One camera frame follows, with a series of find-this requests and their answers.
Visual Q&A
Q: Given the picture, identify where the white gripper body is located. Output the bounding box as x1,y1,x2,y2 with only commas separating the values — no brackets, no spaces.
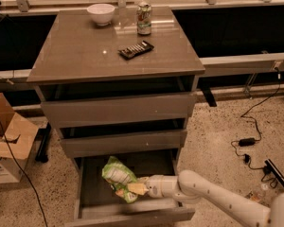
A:
145,175,179,198

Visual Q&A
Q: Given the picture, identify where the green rice chip bag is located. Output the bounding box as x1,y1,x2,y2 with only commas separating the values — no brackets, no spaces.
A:
102,156,138,203

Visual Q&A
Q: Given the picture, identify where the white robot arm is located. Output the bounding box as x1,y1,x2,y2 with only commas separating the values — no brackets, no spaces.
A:
127,170,284,227

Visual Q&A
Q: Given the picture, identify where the grey middle drawer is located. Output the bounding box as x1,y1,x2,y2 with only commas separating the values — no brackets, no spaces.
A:
62,130,187,158

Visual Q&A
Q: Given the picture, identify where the open grey bottom drawer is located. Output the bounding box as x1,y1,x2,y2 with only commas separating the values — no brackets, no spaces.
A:
64,149,195,227

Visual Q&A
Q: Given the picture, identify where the grey drawer cabinet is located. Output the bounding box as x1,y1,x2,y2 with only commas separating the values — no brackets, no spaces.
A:
26,6,206,227

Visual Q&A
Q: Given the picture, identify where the grey top drawer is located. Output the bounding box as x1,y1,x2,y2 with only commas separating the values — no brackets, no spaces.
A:
41,93,196,129

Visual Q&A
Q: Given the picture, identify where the small clear plastic cup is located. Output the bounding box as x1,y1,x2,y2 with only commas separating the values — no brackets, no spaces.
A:
245,183,269,203

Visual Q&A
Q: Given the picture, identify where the black power adapter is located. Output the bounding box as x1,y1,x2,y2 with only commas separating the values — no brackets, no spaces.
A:
239,138,256,147

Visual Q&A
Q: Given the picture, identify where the black table leg foot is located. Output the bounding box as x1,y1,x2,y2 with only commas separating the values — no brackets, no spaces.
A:
35,123,51,163

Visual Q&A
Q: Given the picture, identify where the black power strip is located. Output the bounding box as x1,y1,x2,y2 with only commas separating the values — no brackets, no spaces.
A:
264,159,284,187

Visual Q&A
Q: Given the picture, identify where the black chocolate bar wrapper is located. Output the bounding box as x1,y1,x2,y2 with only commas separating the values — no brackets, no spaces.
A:
118,41,154,60

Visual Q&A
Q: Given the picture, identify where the open cardboard box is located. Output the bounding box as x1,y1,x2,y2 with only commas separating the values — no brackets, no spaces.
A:
0,93,39,183

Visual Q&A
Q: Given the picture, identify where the green soda can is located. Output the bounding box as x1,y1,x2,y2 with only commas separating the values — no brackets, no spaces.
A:
136,2,152,35

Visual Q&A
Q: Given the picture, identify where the white bowl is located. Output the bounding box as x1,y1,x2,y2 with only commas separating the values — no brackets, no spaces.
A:
87,4,115,26

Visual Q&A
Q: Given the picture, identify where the black cable on left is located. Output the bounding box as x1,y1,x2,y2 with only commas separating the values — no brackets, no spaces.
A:
0,104,49,227

